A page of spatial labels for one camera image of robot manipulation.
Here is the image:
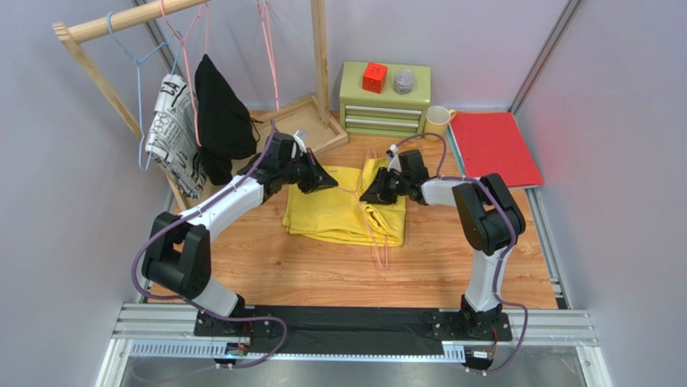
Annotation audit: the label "black garment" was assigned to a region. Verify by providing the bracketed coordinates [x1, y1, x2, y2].
[194, 54, 259, 185]

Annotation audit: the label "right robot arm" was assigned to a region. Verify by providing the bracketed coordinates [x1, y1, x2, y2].
[360, 150, 526, 340]

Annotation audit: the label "purple cable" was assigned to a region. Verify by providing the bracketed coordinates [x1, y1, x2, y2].
[389, 132, 530, 376]
[132, 119, 288, 370]

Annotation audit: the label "red cube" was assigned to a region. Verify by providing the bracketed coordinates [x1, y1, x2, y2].
[361, 62, 388, 94]

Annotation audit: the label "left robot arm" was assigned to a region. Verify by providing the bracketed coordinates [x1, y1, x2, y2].
[134, 130, 338, 318]

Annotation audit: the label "green mini drawer chest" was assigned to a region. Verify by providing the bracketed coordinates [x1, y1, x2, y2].
[339, 61, 431, 138]

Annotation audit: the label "red folder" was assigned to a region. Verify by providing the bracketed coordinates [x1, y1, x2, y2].
[450, 112, 544, 189]

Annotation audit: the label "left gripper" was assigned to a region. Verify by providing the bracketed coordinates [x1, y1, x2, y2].
[280, 148, 339, 194]

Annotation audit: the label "aluminium base frame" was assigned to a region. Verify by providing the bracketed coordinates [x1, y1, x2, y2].
[97, 303, 611, 386]

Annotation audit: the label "yellow trousers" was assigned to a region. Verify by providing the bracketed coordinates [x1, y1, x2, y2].
[282, 158, 406, 247]

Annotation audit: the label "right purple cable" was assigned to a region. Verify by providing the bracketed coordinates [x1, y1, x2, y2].
[389, 132, 530, 376]

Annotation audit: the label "wooden clothes rack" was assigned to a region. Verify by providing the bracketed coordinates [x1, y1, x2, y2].
[52, 0, 349, 213]

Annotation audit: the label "black base cloth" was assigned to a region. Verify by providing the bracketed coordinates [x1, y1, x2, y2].
[193, 305, 514, 356]

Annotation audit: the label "pink wire hanger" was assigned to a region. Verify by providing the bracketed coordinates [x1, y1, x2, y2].
[337, 149, 389, 271]
[256, 0, 281, 111]

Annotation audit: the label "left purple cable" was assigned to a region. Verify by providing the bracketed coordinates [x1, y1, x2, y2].
[132, 119, 288, 370]

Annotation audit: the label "white patterned garment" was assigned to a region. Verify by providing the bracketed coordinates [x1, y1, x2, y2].
[144, 74, 207, 199]

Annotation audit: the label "yellow mug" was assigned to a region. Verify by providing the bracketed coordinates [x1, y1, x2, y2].
[423, 106, 457, 135]

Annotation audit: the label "blue wire hanger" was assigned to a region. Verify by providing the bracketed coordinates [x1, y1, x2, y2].
[106, 11, 173, 172]

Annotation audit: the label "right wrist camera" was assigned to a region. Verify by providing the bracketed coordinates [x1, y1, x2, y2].
[385, 144, 402, 173]

